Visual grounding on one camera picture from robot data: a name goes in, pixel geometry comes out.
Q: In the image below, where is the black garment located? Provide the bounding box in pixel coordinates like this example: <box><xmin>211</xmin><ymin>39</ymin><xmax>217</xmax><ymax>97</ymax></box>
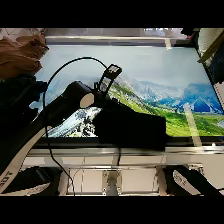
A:
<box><xmin>94</xmin><ymin>99</ymin><xmax>168</xmax><ymax>152</ymax></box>

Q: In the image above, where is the heap of clothes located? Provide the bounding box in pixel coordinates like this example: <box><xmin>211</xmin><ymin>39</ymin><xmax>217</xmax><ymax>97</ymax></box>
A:
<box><xmin>0</xmin><ymin>73</ymin><xmax>49</xmax><ymax>134</ymax></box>

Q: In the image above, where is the brown garment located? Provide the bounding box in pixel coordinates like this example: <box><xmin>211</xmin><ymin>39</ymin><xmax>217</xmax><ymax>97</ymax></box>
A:
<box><xmin>0</xmin><ymin>32</ymin><xmax>50</xmax><ymax>80</ymax></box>

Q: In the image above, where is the silver frame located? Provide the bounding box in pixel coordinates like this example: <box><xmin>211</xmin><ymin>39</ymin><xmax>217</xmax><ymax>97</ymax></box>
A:
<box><xmin>18</xmin><ymin>145</ymin><xmax>224</xmax><ymax>197</ymax></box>

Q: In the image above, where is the black cable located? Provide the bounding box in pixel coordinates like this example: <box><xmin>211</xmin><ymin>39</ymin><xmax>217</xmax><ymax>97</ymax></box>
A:
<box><xmin>42</xmin><ymin>56</ymin><xmax>109</xmax><ymax>197</ymax></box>

